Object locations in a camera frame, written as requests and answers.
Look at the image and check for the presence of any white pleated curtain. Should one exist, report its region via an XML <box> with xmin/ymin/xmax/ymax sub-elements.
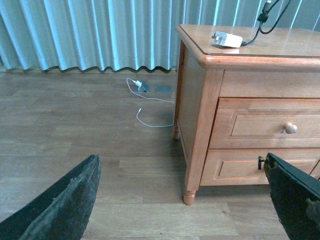
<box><xmin>0</xmin><ymin>0</ymin><xmax>320</xmax><ymax>73</ymax></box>

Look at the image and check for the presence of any open floor socket box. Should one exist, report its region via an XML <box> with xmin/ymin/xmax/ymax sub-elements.
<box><xmin>136</xmin><ymin>81</ymin><xmax>151</xmax><ymax>93</ymax></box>

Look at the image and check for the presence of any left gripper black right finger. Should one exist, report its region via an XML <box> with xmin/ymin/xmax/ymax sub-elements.
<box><xmin>263</xmin><ymin>152</ymin><xmax>320</xmax><ymax>240</ymax></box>

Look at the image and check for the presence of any white plug in floor socket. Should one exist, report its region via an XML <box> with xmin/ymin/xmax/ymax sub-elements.
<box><xmin>132</xmin><ymin>80</ymin><xmax>142</xmax><ymax>86</ymax></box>

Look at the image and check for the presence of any black charger cable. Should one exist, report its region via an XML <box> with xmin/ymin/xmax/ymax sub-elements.
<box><xmin>241</xmin><ymin>0</ymin><xmax>292</xmax><ymax>47</ymax></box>

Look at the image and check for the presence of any white cable on floor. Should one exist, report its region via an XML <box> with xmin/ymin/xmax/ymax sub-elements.
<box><xmin>126</xmin><ymin>77</ymin><xmax>176</xmax><ymax>128</ymax></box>

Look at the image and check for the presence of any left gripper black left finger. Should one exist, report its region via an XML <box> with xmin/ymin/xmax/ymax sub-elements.
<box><xmin>0</xmin><ymin>155</ymin><xmax>101</xmax><ymax>240</ymax></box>

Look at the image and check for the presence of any wooden nightstand cabinet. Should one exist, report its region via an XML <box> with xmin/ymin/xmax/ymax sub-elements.
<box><xmin>173</xmin><ymin>24</ymin><xmax>320</xmax><ymax>205</ymax></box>

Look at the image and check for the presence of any closed floor socket cover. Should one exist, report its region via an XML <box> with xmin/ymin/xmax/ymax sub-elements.
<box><xmin>155</xmin><ymin>85</ymin><xmax>173</xmax><ymax>94</ymax></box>

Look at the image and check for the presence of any white charger plug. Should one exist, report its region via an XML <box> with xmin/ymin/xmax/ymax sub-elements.
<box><xmin>211</xmin><ymin>31</ymin><xmax>243</xmax><ymax>48</ymax></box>

